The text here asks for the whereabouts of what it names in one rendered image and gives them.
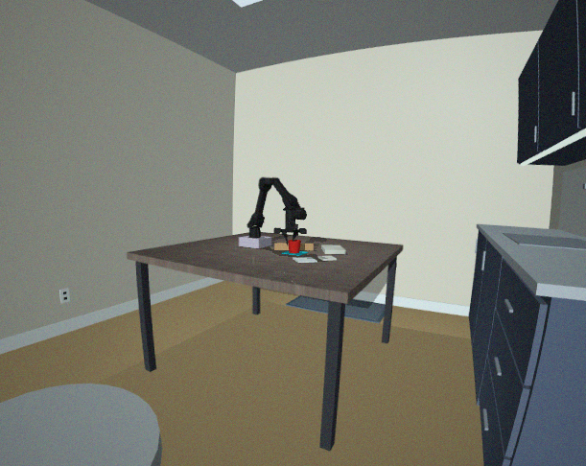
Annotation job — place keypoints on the tan wooden bar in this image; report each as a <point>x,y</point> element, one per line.
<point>284,246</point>

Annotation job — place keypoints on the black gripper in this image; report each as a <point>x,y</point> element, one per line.
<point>300,230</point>

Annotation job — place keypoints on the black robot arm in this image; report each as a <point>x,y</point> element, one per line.
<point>293,209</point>

